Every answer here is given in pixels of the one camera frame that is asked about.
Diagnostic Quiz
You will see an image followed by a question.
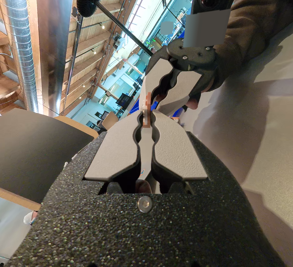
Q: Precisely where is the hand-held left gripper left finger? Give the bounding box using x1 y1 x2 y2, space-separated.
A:
84 112 141 181

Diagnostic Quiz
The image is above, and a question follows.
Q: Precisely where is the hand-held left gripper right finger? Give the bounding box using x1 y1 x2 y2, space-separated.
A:
151 110 208 181

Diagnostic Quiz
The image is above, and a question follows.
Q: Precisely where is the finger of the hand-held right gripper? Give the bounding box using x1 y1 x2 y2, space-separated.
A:
157 71 202 116
139 58 175 112

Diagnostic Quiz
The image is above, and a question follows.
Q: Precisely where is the blue plastic bin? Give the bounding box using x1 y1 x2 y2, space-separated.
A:
129 100 186 114

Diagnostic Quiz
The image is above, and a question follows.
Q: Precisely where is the long orange studded plate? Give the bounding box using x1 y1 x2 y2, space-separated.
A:
141 92 153 128

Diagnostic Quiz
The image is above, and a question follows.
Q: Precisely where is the person's right forearm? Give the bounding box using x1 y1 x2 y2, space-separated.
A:
206 0 293 93

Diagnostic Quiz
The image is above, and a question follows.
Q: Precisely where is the grey desk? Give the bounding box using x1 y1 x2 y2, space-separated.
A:
179 38 293 267

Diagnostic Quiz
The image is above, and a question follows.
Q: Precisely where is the person's right hand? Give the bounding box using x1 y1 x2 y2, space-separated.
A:
185 95 200 111

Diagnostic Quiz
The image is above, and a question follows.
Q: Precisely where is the light wooden chair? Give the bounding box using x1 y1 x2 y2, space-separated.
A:
102 111 119 130

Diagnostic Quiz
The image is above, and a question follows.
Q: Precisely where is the wood-edged black table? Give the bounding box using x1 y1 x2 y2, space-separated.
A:
0 108 99 211

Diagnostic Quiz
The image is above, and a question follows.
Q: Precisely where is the large spiral air duct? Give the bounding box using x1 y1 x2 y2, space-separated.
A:
0 0 40 114

